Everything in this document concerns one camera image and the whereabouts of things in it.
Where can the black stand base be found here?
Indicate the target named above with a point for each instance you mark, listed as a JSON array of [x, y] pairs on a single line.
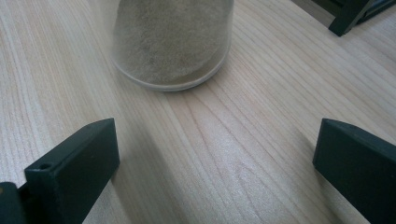
[[348, 15]]

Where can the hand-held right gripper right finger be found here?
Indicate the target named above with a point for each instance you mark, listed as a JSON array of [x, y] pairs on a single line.
[[361, 168]]

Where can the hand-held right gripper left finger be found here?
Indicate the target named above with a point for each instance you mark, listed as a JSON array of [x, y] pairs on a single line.
[[74, 168]]

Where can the clear jar of beige powder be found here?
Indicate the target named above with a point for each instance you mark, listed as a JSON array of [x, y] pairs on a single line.
[[168, 40]]

